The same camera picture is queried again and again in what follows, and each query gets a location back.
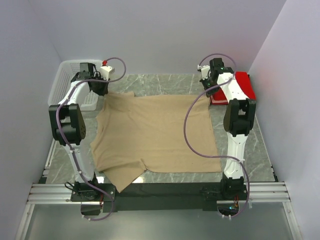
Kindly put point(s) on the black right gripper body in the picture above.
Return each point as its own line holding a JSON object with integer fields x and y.
{"x": 207, "y": 83}

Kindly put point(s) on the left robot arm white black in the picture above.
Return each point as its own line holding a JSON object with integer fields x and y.
{"x": 69, "y": 129}

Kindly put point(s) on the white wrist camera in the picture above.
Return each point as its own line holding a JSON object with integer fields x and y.
{"x": 106, "y": 70}
{"x": 204, "y": 71}

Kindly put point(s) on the white plastic basket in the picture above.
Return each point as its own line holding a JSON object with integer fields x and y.
{"x": 62, "y": 82}

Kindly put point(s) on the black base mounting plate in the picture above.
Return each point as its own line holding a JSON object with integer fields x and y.
{"x": 100, "y": 198}

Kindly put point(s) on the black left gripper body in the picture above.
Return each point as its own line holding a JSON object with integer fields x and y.
{"x": 100, "y": 87}

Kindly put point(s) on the aluminium frame rail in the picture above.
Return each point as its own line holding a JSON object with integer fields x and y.
{"x": 54, "y": 194}

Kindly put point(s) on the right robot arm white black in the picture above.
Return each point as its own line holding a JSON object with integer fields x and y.
{"x": 238, "y": 121}

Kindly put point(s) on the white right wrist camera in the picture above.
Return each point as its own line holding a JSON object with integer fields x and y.
{"x": 204, "y": 71}

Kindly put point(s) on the folded red t-shirt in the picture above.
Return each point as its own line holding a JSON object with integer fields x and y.
{"x": 239, "y": 88}

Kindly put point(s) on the beige t-shirt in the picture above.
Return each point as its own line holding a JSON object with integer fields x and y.
{"x": 158, "y": 133}

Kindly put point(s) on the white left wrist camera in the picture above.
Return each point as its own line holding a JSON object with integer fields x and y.
{"x": 106, "y": 70}

